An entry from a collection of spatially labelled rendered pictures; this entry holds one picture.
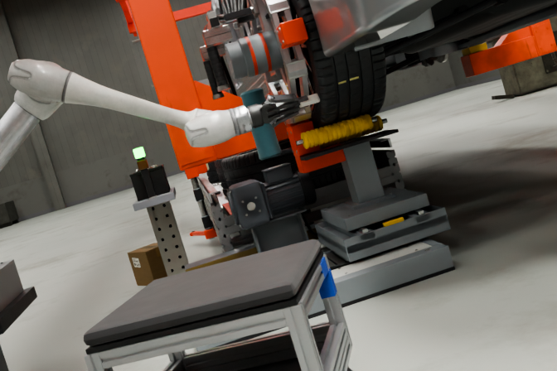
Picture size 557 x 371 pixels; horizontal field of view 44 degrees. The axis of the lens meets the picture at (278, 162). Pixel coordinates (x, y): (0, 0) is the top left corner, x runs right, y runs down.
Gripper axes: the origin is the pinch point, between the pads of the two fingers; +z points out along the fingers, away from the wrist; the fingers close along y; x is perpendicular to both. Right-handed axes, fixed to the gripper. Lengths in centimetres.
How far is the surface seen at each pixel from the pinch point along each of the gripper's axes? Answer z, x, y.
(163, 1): -34, 86, -5
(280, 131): -2, 40, -51
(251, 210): -25, 7, -55
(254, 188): -22, 12, -49
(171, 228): -58, 30, -79
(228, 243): -37, 19, -86
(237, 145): -22, 40, -51
